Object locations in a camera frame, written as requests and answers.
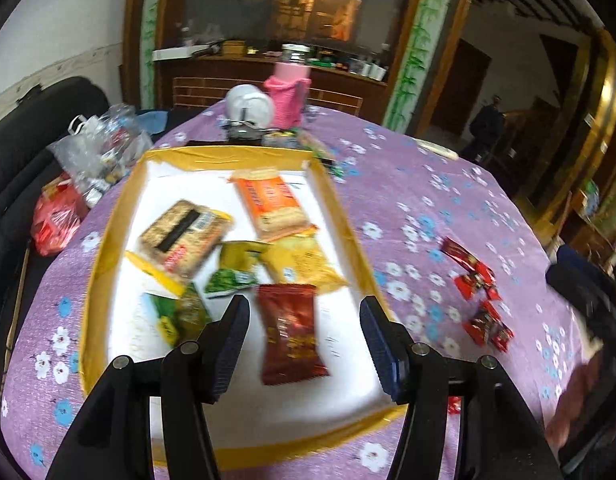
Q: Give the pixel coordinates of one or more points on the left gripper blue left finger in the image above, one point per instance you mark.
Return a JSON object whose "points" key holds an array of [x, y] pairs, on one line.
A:
{"points": [[224, 344]]}

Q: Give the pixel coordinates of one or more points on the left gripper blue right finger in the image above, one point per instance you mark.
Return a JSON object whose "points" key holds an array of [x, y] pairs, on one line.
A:
{"points": [[388, 349]]}

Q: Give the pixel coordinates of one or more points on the green pea snack packet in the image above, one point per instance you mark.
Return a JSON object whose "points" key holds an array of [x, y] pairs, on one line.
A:
{"points": [[178, 319]]}

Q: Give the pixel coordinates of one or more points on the dark red date snack pack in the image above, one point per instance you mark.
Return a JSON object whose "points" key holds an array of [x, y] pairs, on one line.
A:
{"points": [[288, 315]]}

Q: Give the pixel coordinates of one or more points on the yellow green pea snack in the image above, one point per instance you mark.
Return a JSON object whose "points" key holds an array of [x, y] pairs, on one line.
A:
{"points": [[237, 268]]}

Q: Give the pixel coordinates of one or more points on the brown label cracker pack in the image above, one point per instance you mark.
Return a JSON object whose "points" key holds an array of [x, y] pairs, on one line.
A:
{"points": [[175, 246]]}

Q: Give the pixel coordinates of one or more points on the yellow sandwich cracker pack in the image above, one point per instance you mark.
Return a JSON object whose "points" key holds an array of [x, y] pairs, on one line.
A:
{"points": [[301, 260]]}

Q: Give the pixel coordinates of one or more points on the orange soda cracker pack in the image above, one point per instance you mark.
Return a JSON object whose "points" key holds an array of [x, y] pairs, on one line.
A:
{"points": [[272, 208]]}

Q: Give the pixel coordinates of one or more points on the small red candy packet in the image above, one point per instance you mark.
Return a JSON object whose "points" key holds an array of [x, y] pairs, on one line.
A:
{"points": [[455, 405]]}

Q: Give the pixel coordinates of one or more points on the person right hand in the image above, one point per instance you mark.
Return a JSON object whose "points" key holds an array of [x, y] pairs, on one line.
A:
{"points": [[570, 404]]}

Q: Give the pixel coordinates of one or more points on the red black candy lower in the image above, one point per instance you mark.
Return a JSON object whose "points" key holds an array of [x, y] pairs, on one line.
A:
{"points": [[486, 327]]}

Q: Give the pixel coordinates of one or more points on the dark maroon chocolate packet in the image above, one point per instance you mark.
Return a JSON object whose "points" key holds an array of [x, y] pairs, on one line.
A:
{"points": [[459, 254]]}

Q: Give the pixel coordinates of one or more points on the yellow white cardboard box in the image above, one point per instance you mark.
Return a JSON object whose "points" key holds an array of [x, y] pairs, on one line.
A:
{"points": [[253, 425]]}

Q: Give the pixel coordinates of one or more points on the cream tube on table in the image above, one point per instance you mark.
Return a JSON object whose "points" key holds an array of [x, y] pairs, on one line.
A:
{"points": [[437, 149]]}

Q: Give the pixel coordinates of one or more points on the red plastic bag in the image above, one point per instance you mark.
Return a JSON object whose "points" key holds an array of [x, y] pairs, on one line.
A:
{"points": [[58, 214]]}

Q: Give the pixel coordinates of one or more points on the green biscuit packet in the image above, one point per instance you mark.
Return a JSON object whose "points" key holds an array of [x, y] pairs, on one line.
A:
{"points": [[301, 139]]}

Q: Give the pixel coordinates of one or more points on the clear plastic bag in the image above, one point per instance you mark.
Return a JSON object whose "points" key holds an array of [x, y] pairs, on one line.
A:
{"points": [[99, 151]]}

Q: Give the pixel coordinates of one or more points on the white round container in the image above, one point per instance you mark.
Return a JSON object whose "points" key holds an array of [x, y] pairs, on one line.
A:
{"points": [[247, 103]]}

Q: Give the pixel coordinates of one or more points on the pink sleeved glass bottle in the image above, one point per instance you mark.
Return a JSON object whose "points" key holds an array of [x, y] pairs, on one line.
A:
{"points": [[289, 85]]}

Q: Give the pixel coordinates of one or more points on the black sofa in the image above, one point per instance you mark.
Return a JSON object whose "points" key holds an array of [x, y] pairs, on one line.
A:
{"points": [[39, 119]]}

